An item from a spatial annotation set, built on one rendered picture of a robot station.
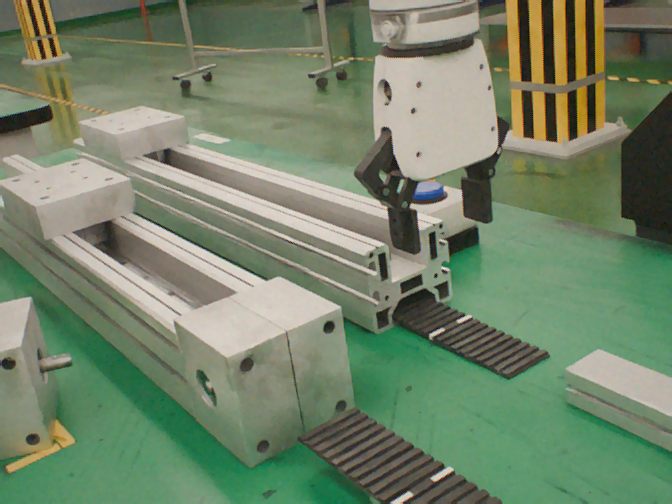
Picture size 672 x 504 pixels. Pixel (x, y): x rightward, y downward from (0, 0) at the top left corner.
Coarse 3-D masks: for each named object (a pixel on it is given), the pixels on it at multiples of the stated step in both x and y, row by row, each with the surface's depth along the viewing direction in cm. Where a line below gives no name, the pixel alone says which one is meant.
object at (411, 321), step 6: (432, 306) 79; (438, 306) 79; (444, 306) 78; (420, 312) 78; (426, 312) 78; (432, 312) 78; (438, 312) 78; (408, 318) 77; (414, 318) 77; (420, 318) 77; (426, 318) 77; (402, 324) 77; (408, 324) 76; (414, 324) 76
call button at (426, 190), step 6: (420, 186) 93; (426, 186) 92; (432, 186) 92; (438, 186) 92; (420, 192) 91; (426, 192) 91; (432, 192) 91; (438, 192) 91; (414, 198) 92; (420, 198) 91; (426, 198) 91; (432, 198) 91
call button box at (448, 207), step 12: (444, 192) 93; (456, 192) 93; (420, 204) 91; (432, 204) 91; (444, 204) 90; (456, 204) 90; (432, 216) 89; (444, 216) 90; (456, 216) 91; (456, 228) 91; (468, 228) 92; (456, 240) 92; (468, 240) 93
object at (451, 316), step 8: (448, 312) 77; (456, 312) 78; (432, 320) 76; (440, 320) 76; (448, 320) 76; (456, 320) 76; (416, 328) 75; (424, 328) 76; (432, 328) 75; (440, 328) 75
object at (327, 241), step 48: (144, 192) 116; (192, 192) 101; (240, 192) 96; (288, 192) 97; (336, 192) 91; (192, 240) 107; (240, 240) 97; (288, 240) 85; (336, 240) 77; (384, 240) 83; (432, 240) 79; (336, 288) 80; (384, 288) 76; (432, 288) 80
